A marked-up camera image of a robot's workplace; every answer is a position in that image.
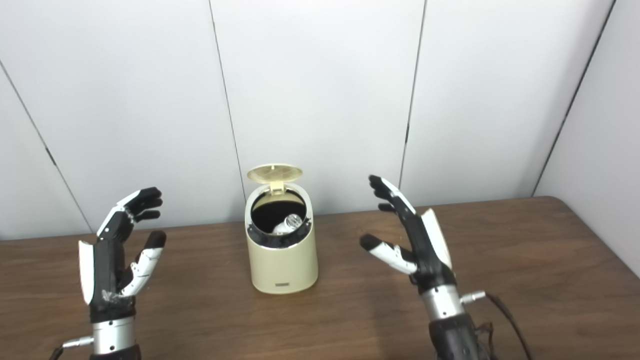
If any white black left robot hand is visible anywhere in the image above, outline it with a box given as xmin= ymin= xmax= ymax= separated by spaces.
xmin=78 ymin=187 xmax=167 ymax=323

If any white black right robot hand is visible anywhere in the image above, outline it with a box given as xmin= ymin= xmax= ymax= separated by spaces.
xmin=359 ymin=175 xmax=457 ymax=293

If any small white plastic bottle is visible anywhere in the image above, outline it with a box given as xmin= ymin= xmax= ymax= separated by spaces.
xmin=272 ymin=214 xmax=304 ymax=235

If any cream-colored bin body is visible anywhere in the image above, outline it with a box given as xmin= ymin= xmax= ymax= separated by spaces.
xmin=244 ymin=182 xmax=319 ymax=295

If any cream round bin lid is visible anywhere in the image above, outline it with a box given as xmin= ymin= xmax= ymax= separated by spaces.
xmin=247 ymin=163 xmax=304 ymax=195

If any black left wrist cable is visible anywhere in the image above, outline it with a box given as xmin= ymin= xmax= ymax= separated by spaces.
xmin=48 ymin=336 xmax=95 ymax=360

